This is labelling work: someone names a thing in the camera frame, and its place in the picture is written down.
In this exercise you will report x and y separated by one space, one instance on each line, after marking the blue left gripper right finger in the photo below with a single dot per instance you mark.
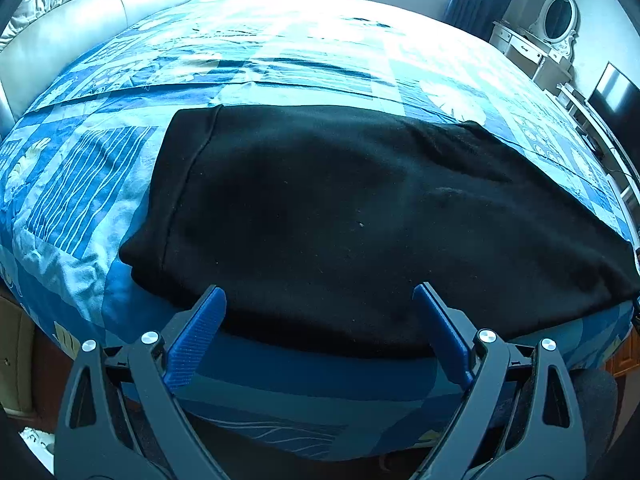
449 333

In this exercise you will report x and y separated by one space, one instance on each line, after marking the white tv cabinet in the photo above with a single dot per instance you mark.
619 161

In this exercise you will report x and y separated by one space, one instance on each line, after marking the wooden bedside cabinet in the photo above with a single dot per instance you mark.
17 336

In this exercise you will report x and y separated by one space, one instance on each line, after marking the white vanity table with mirror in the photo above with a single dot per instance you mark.
543 51

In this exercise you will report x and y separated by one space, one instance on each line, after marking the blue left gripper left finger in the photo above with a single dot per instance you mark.
189 334

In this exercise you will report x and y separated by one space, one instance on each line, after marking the cream tufted leather headboard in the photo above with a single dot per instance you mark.
43 36

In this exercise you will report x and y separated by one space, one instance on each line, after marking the blue patterned bed sheet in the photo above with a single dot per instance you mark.
76 171

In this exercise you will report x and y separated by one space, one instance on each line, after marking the black flat television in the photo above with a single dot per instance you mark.
616 100

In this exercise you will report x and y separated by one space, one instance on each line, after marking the black studded pants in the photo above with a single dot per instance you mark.
319 221

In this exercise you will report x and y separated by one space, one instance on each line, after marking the brown wooden dresser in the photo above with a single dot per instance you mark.
626 358

